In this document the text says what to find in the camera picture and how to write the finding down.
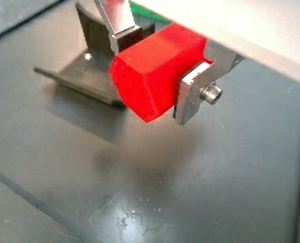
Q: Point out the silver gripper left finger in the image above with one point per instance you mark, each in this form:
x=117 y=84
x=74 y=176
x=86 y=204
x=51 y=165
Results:
x=124 y=31

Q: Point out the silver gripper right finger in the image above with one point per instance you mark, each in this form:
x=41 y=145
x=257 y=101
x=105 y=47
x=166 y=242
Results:
x=197 y=84

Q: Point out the red hexagon prism block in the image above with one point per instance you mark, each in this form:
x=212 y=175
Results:
x=146 y=69

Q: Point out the green shape sorter board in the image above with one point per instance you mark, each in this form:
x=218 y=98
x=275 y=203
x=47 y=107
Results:
x=146 y=13

